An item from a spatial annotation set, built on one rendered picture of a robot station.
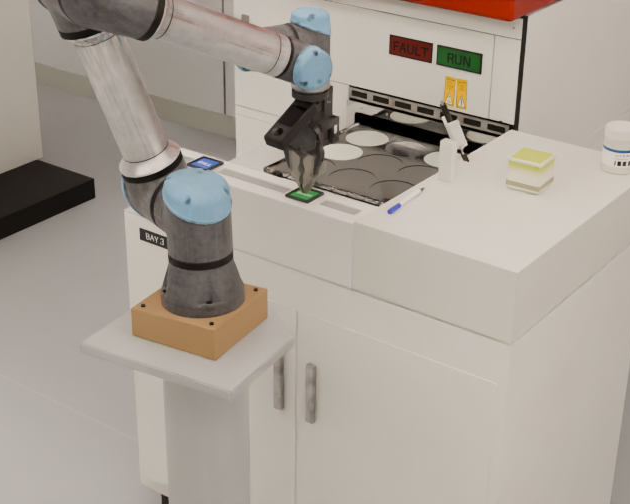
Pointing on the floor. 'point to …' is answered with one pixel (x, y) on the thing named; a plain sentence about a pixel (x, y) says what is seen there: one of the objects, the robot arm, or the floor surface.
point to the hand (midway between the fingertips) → (302, 188)
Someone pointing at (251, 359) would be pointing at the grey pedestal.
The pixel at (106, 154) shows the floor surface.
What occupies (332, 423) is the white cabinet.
